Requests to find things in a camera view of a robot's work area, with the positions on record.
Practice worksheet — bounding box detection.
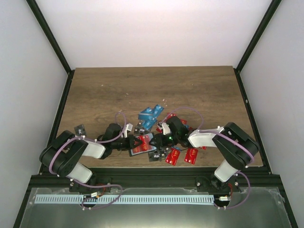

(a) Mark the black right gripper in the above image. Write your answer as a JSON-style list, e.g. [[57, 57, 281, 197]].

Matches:
[[150, 133, 180, 148]]

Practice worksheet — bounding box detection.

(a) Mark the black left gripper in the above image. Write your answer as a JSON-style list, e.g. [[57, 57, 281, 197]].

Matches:
[[112, 135, 143, 151]]

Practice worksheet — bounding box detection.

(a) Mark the red vip card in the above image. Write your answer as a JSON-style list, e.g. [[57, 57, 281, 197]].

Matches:
[[184, 148, 199, 165], [165, 148, 181, 166], [131, 134, 149, 155]]

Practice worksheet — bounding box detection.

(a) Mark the black leather card holder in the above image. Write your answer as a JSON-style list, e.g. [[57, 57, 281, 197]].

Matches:
[[129, 133, 156, 157]]

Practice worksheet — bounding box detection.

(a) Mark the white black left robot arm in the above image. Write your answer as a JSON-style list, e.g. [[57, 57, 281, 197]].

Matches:
[[39, 123, 143, 192]]

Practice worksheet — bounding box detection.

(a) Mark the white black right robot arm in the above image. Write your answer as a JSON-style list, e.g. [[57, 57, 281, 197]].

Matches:
[[149, 116, 260, 191]]

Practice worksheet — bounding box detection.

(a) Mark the blue card top of pile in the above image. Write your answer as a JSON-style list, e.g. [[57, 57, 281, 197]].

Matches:
[[138, 104, 164, 121]]

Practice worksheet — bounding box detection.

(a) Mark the lone black VIP card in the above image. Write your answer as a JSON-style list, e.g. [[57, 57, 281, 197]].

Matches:
[[74, 124, 86, 136]]

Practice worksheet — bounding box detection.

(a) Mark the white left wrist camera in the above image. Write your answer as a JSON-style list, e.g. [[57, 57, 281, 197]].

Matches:
[[123, 123, 133, 138]]

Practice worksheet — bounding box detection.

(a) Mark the black front frame rail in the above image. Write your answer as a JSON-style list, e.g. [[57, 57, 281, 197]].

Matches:
[[30, 166, 281, 190]]

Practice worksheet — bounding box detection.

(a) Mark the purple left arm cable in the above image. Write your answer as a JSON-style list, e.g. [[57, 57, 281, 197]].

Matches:
[[48, 112, 128, 209]]

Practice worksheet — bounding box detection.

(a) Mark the light blue slotted cable duct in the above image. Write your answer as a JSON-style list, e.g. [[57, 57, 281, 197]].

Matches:
[[34, 194, 214, 205]]

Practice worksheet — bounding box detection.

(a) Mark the black left frame post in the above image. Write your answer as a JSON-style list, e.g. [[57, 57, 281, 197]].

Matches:
[[25, 0, 73, 75]]

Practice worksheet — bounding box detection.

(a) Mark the black aluminium frame post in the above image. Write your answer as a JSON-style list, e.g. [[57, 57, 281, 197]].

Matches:
[[236, 0, 282, 72]]

